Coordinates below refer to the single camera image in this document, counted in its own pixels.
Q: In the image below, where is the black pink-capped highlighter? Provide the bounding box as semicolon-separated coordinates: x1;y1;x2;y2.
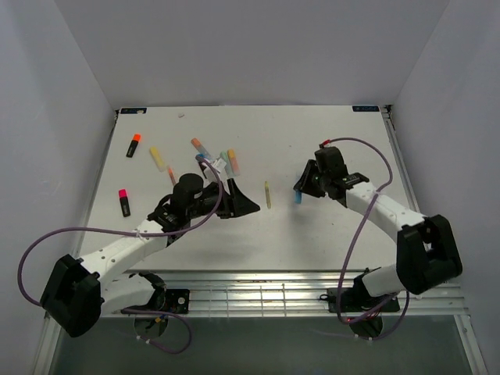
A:
118;189;130;217

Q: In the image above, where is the thin orange pen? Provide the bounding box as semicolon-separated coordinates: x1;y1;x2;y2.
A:
167;165;177;186

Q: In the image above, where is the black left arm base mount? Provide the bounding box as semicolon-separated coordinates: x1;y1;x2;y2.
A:
120;288;191;315

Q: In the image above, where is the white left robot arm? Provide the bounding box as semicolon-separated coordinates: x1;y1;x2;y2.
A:
41;173;260;338

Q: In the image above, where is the blue label sticker left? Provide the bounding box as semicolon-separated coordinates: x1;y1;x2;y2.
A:
120;107;147;115

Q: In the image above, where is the orange-capped clear highlighter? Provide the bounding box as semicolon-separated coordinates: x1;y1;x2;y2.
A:
191;137;213;160

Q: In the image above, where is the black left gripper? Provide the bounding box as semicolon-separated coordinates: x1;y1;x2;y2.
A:
187;178;260;220

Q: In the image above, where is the black blue-capped highlighter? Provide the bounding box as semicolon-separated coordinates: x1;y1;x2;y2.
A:
195;154;206;164

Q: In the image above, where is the black orange-capped highlighter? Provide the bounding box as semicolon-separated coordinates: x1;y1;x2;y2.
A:
126;134;141;158

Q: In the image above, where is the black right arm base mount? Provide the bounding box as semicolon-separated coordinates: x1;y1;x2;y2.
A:
318;268;403;315

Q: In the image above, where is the pastel orange highlighter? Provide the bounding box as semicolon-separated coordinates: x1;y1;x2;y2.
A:
227;148;240;176

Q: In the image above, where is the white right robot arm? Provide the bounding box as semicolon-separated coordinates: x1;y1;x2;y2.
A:
294;147;463;310

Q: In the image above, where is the thin yellow highlighter pen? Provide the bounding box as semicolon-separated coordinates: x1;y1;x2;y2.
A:
264;180;272;209

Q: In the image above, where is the pale yellow highlighter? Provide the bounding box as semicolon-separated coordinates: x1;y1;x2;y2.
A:
149;146;166;172

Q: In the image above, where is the blue label sticker right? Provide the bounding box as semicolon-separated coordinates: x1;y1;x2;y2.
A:
352;105;380;113

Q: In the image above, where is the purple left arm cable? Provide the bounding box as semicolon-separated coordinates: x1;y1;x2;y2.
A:
17;155;227;355

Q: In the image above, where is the pastel green highlighter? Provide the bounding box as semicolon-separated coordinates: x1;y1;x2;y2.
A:
220;151;233;178

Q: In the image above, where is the aluminium table rail frame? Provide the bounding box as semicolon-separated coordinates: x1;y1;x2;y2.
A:
45;269;470;320

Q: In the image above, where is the blue label sticker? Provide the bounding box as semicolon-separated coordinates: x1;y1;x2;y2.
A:
352;105;380;113
120;107;147;115

